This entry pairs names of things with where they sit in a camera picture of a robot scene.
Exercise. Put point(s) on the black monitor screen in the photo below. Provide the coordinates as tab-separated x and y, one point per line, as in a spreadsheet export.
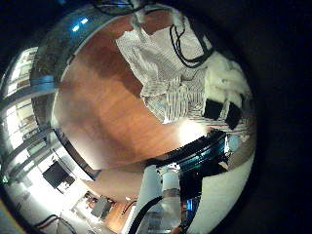
57	175

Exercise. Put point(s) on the grey box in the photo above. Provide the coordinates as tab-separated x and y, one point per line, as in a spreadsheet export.
101	208

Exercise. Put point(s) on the white striped shirt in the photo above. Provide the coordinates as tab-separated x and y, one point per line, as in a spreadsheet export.
169	91

